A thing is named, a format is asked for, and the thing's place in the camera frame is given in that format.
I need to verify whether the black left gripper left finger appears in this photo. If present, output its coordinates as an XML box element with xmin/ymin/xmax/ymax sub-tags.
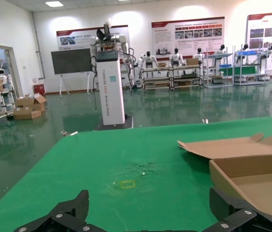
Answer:
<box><xmin>13</xmin><ymin>189</ymin><xmax>98</xmax><ymax>232</ymax></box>

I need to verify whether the metal pipe shelf rack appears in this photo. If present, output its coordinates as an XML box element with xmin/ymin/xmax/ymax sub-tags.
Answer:
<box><xmin>203</xmin><ymin>47</ymin><xmax>235</xmax><ymax>88</ymax></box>
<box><xmin>232</xmin><ymin>45</ymin><xmax>266</xmax><ymax>87</ymax></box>

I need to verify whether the open cardboard floor box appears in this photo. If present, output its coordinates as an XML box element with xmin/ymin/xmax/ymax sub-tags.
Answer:
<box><xmin>14</xmin><ymin>95</ymin><xmax>47</xmax><ymax>112</ymax></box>

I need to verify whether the grey wall pipe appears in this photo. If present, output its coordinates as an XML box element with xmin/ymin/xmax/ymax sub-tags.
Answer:
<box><xmin>32</xmin><ymin>11</ymin><xmax>46</xmax><ymax>80</ymax></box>

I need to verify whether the closed cardboard floor box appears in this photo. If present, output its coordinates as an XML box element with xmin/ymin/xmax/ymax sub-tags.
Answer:
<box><xmin>12</xmin><ymin>107</ymin><xmax>42</xmax><ymax>120</ymax></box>

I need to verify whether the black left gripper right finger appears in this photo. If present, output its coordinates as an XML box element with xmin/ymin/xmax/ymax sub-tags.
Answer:
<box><xmin>202</xmin><ymin>187</ymin><xmax>272</xmax><ymax>232</ymax></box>

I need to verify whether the green board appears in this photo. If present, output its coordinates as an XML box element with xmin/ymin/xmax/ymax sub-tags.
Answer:
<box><xmin>219</xmin><ymin>66</ymin><xmax>258</xmax><ymax>76</ymax></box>

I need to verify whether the black display on stand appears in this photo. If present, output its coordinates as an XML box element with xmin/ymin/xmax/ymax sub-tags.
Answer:
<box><xmin>50</xmin><ymin>47</ymin><xmax>92</xmax><ymax>95</ymax></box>

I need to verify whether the metal pipe roller rack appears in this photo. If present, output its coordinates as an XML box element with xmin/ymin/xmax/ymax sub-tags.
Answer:
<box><xmin>141</xmin><ymin>65</ymin><xmax>173</xmax><ymax>92</ymax></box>
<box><xmin>171</xmin><ymin>63</ymin><xmax>203</xmax><ymax>90</ymax></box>

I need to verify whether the red box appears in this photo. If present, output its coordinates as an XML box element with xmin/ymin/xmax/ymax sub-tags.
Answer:
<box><xmin>33</xmin><ymin>84</ymin><xmax>46</xmax><ymax>96</ymax></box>

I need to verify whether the green table cloth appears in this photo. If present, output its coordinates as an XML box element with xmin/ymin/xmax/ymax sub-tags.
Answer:
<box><xmin>0</xmin><ymin>116</ymin><xmax>272</xmax><ymax>232</ymax></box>

